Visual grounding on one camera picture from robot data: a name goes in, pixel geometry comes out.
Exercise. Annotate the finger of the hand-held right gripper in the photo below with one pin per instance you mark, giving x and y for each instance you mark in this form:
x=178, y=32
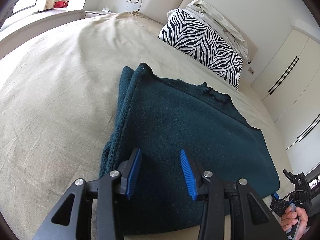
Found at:
x=275, y=196

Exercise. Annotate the white wardrobe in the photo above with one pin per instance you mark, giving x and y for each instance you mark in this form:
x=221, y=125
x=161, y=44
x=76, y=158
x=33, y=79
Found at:
x=300, y=92

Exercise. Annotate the person's right hand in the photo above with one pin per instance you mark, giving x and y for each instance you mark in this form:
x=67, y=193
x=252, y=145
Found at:
x=290, y=221

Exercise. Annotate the zebra print pillow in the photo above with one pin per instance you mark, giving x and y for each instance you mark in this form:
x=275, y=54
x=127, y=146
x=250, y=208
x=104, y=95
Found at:
x=200, y=42

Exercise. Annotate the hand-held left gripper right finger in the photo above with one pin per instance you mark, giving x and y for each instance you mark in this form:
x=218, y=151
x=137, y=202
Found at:
x=190, y=180

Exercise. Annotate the dark teal knit sweater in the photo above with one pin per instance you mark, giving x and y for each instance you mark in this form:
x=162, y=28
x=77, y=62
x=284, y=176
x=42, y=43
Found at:
x=187, y=120

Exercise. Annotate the white window bench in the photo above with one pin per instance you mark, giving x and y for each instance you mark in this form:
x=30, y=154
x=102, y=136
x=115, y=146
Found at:
x=37, y=22

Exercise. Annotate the white nightstand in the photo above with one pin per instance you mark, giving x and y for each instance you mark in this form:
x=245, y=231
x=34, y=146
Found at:
x=100, y=14

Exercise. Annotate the bed with beige sheet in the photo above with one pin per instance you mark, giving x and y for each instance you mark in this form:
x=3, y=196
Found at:
x=50, y=92

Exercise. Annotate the folded white duvet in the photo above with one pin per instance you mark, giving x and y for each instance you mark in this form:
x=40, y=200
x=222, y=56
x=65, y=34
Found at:
x=220, y=20

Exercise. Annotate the white wall socket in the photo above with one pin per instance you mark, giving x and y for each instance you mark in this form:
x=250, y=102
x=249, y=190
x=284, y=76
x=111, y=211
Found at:
x=251, y=70
x=133, y=0

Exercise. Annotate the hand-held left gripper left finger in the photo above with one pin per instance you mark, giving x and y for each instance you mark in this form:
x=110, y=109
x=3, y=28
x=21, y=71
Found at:
x=133, y=175

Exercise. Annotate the red box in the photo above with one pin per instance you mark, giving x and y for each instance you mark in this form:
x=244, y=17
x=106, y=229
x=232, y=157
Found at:
x=60, y=5

